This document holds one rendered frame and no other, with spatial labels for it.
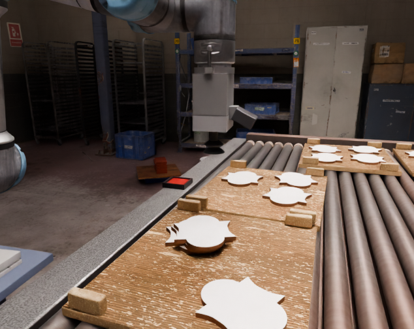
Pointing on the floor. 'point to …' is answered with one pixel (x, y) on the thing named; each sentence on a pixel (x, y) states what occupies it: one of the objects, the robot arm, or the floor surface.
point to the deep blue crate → (135, 145)
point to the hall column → (104, 83)
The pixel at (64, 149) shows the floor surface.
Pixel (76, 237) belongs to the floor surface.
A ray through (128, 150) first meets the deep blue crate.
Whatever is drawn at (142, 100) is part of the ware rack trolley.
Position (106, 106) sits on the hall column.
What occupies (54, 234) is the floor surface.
